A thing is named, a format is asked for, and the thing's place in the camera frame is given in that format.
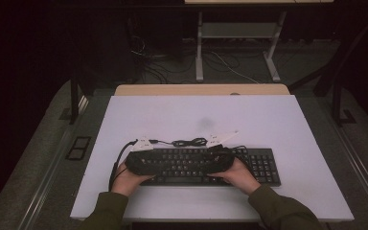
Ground person's right hand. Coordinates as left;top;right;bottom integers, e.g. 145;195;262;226
208;157;262;196

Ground white metal desk frame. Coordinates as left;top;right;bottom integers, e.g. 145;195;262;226
195;11;288;83

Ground black floor cables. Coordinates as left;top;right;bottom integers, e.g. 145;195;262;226
129;34;196;84

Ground black floor socket frame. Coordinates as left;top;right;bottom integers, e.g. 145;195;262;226
64;135;93;162

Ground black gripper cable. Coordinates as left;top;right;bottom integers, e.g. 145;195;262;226
108;138;139;193
231;145;250;156

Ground white floor cable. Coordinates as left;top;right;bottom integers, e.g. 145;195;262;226
210;51;261;84

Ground black metal stand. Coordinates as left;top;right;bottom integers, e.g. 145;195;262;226
331;80;357;127
68;72;81;126

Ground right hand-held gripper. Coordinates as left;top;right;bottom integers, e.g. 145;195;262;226
203;129;240;176

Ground black computer keyboard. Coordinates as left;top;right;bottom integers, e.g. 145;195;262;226
133;147;282;187

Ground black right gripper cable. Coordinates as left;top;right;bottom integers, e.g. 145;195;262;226
231;145;250;156

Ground black keyboard cable with plug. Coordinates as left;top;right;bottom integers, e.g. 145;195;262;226
148;137;209;149

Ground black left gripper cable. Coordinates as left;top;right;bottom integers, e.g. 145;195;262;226
108;138;139;193

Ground person's left hand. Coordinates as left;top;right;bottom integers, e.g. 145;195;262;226
110;167;156;197

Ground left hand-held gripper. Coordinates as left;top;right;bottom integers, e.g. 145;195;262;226
124;136;162;176

